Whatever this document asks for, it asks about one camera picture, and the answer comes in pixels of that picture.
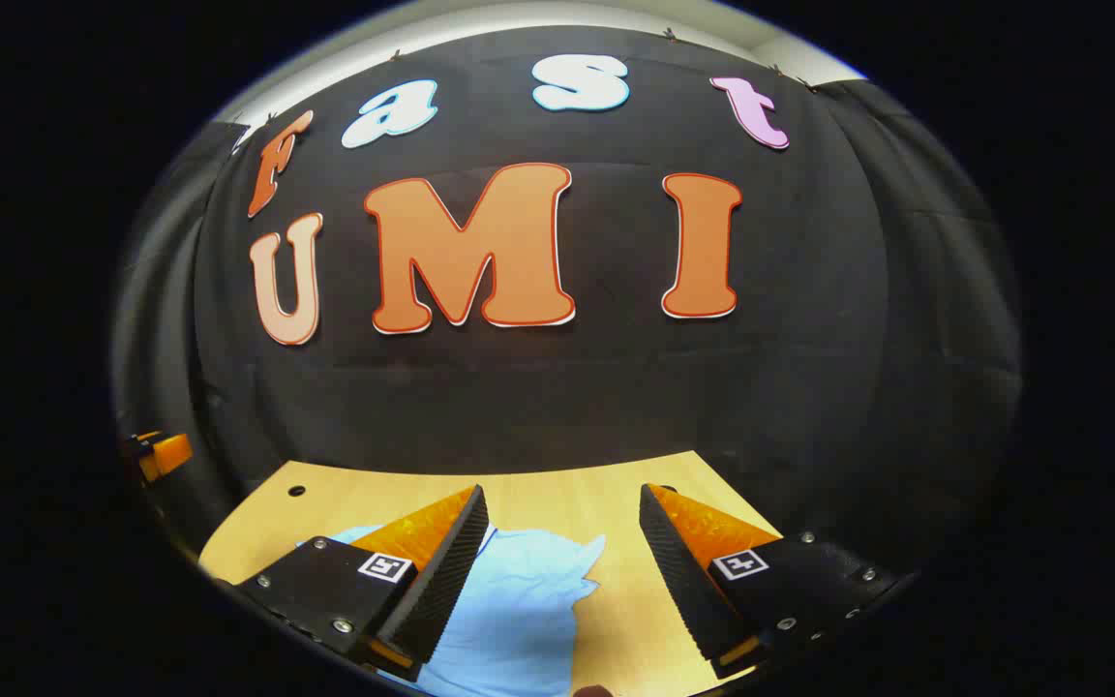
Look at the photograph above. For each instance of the light blue T-shirt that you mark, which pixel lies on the light blue T-shirt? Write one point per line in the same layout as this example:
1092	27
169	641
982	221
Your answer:
519	620

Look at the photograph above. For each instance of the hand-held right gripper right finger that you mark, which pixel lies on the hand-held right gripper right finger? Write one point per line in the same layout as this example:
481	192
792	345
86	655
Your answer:
678	571

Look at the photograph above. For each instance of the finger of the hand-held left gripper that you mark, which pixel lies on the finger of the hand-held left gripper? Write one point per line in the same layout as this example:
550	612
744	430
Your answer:
168	453

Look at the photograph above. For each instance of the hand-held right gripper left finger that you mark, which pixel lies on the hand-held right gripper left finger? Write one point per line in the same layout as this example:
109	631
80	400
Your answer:
446	571

